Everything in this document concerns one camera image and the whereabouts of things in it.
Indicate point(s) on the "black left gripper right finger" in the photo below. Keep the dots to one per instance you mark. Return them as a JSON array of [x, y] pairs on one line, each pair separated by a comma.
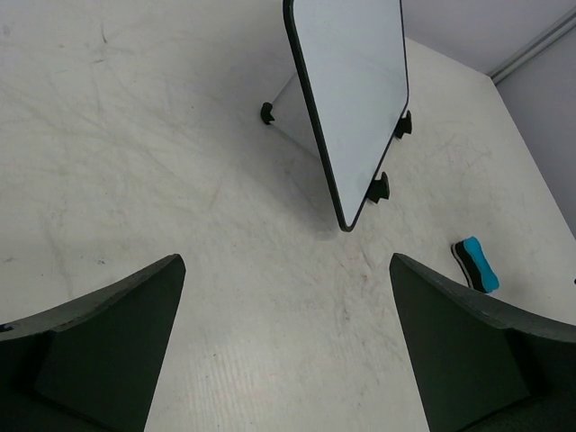
[[482, 364]]

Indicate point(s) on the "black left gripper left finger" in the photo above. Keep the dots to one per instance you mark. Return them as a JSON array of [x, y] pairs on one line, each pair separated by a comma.
[[91, 364]]

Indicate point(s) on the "blue whiteboard eraser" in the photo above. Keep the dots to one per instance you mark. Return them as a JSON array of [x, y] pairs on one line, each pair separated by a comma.
[[476, 268]]

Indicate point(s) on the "white whiteboard with black frame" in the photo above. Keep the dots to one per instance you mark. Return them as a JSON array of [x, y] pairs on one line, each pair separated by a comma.
[[347, 98]]

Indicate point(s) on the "right aluminium frame post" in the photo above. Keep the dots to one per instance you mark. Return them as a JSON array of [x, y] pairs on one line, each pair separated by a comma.
[[537, 46]]

